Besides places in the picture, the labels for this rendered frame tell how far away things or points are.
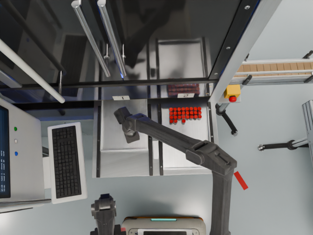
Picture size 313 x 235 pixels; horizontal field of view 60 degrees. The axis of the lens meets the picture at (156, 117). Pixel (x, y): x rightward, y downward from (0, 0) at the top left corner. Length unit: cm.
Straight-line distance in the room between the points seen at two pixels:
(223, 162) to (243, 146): 158
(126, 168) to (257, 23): 98
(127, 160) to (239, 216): 126
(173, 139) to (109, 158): 59
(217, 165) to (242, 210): 158
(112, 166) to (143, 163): 17
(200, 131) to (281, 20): 185
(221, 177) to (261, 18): 50
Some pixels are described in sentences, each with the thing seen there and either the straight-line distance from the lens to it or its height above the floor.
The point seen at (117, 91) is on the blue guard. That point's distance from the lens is 135.
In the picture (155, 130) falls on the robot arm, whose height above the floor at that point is 131.
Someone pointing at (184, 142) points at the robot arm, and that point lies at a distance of 98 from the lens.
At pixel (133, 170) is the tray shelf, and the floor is 88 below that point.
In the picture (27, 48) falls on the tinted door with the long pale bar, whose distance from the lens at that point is 105.
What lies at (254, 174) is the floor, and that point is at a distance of 250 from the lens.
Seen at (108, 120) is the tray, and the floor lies 88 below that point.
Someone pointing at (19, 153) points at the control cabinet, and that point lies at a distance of 147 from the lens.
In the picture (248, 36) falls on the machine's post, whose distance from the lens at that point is 97.
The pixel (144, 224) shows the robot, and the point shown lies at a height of 28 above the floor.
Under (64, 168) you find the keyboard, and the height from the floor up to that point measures 83.
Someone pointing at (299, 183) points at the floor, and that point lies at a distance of 263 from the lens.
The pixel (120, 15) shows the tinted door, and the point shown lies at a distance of 83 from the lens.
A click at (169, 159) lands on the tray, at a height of 88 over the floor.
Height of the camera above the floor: 236
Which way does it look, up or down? 75 degrees down
